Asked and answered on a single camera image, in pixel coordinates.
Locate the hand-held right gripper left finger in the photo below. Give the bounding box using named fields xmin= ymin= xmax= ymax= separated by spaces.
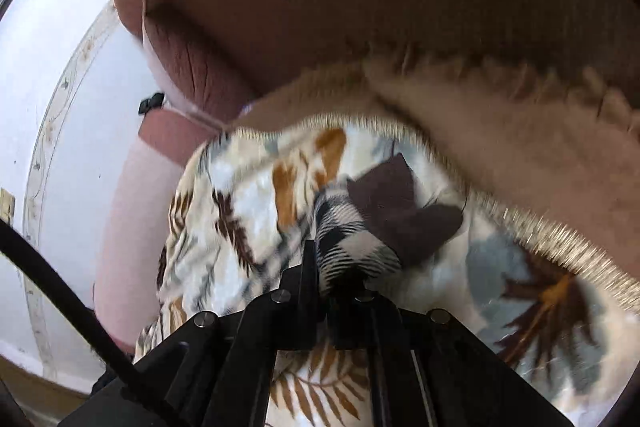
xmin=60 ymin=239 xmax=322 ymax=427

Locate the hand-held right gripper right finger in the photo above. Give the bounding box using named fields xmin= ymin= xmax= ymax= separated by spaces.
xmin=329 ymin=288 xmax=576 ymax=427

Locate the checkered jacket with brown collar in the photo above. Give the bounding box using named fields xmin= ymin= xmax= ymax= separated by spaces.
xmin=311 ymin=154 xmax=466 ymax=299

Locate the leaf print fleece blanket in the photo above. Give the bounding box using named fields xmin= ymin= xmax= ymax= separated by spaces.
xmin=132 ymin=112 xmax=640 ymax=427

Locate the tan fringed fuzzy blanket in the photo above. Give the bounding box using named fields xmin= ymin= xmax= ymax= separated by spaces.
xmin=232 ymin=49 xmax=640 ymax=288

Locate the small black device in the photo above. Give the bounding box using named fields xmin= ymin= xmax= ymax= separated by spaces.
xmin=138 ymin=92 xmax=166 ymax=114

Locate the black cable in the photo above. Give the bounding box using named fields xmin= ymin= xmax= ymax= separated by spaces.
xmin=0 ymin=221 xmax=188 ymax=427

